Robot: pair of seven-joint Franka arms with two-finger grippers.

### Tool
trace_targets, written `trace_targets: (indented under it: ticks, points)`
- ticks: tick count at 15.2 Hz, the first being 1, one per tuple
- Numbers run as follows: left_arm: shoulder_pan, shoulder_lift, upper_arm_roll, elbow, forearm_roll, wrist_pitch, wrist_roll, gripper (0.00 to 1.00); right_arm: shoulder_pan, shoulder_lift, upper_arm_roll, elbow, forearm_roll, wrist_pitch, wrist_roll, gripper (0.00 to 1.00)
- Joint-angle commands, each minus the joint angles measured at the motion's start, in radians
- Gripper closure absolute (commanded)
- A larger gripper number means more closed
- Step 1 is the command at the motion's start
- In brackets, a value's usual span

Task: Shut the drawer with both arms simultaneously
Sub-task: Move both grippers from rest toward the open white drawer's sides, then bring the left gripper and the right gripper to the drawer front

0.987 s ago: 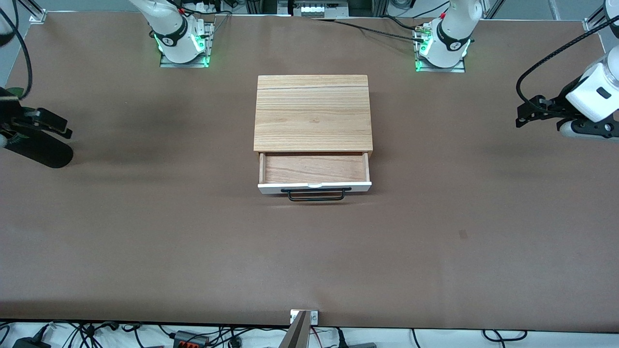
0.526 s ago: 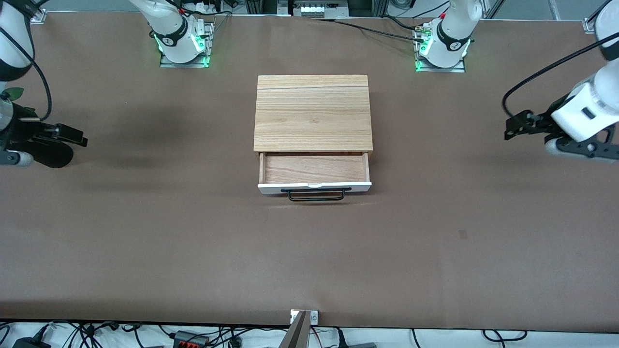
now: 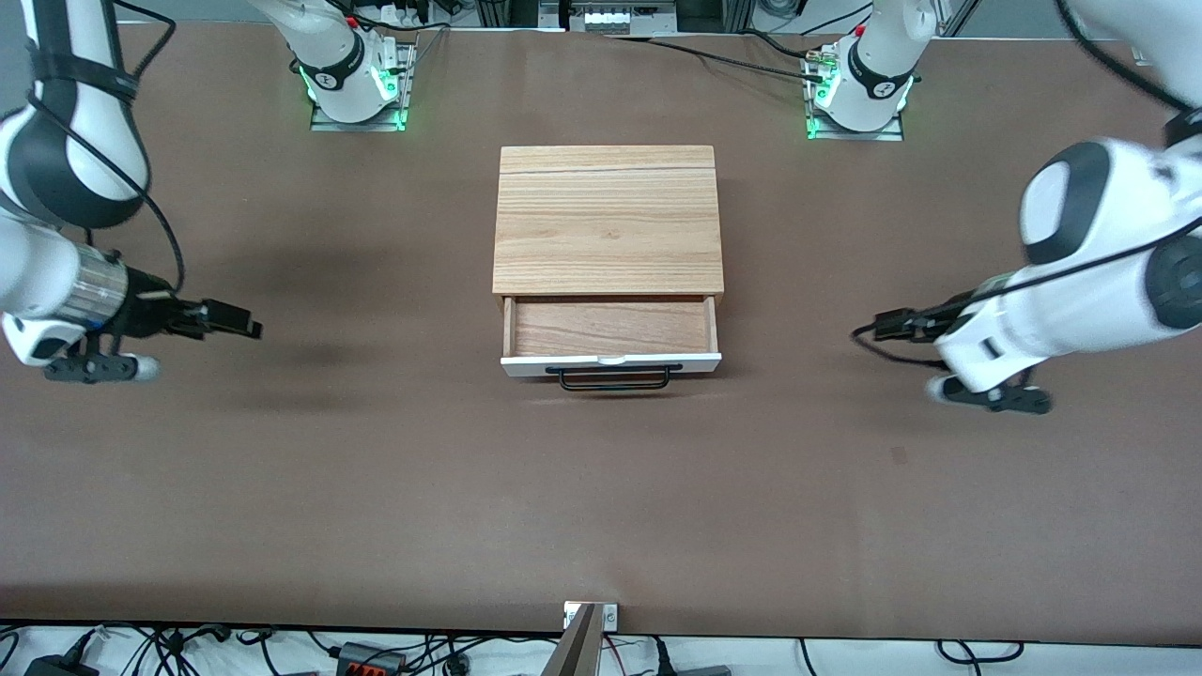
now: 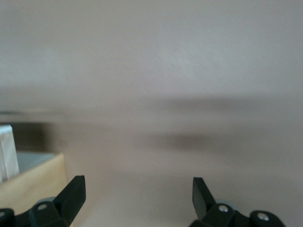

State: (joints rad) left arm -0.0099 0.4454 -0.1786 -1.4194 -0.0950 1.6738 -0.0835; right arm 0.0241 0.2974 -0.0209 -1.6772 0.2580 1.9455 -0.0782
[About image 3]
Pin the black power adapter orange buttons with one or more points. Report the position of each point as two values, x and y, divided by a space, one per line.
371 659

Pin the metal mount bracket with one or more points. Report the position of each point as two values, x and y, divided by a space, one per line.
610 617

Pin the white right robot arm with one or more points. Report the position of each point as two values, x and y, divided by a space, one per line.
42 268

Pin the white power strip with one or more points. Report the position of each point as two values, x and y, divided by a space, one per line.
610 17

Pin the wooden cabinet box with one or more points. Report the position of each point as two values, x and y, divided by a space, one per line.
608 221

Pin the aluminium camera mount post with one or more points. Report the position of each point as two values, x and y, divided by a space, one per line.
575 648

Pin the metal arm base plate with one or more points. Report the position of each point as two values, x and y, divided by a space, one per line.
859 135
362 124

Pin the aluminium table corner bracket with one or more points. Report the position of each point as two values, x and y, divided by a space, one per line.
1142 54

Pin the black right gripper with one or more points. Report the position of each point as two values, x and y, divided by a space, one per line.
148 311

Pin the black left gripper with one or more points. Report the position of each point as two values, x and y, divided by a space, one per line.
932 323

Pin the black box under table edge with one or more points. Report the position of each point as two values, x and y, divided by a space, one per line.
56 668

